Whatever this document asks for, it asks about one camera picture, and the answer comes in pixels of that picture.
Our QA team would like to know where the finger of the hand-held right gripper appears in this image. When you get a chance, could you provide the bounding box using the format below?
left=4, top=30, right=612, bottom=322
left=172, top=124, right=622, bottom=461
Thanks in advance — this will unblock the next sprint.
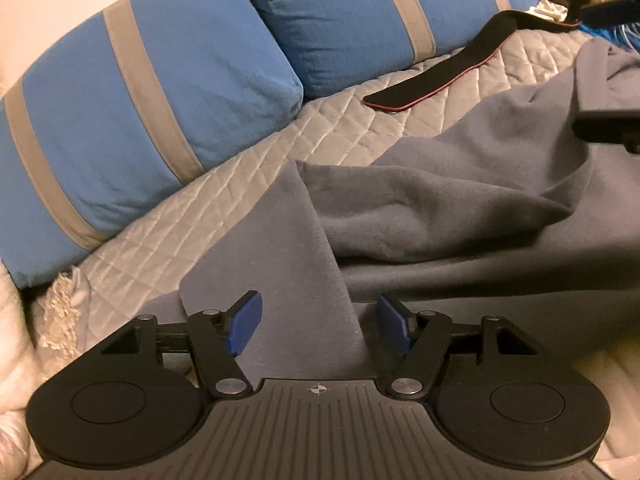
left=572, top=107, right=640, bottom=155

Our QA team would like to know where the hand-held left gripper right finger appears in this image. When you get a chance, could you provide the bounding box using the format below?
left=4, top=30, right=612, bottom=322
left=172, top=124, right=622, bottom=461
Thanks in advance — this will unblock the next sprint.
left=377, top=293, right=543, bottom=402

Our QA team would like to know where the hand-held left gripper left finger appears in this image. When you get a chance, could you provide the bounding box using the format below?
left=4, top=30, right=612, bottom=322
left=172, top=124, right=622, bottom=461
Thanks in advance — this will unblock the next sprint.
left=100, top=291, right=263, bottom=401

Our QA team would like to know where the grey fleece garment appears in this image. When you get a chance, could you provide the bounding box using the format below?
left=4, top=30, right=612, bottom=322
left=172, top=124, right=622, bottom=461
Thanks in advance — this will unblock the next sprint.
left=145, top=37, right=640, bottom=380

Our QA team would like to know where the white cloth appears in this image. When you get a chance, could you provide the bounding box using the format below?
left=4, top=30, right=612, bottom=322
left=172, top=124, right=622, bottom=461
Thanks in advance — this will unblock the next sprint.
left=529, top=0, right=571, bottom=24

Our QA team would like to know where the white quilted bedspread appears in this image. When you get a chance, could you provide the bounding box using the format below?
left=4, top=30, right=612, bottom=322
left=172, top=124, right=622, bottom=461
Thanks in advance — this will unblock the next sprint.
left=20, top=25, right=640, bottom=461

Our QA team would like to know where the white fringed blanket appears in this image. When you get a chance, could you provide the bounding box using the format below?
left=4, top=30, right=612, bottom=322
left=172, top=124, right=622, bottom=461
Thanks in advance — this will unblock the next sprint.
left=0, top=260, right=87, bottom=480

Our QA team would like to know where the blue grey striped pillow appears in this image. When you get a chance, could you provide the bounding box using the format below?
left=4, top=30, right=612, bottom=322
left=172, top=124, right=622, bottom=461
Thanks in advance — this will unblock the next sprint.
left=0, top=0, right=305, bottom=288
left=227, top=0, right=541, bottom=101

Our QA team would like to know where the blue cable bundle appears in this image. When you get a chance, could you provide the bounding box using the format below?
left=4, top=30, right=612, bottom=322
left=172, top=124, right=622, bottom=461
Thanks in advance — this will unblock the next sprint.
left=582, top=2, right=640, bottom=58

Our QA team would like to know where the black red-edged strap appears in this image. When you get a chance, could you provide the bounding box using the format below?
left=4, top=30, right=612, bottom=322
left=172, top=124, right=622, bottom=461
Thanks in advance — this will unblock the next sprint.
left=362, top=9, right=583, bottom=112

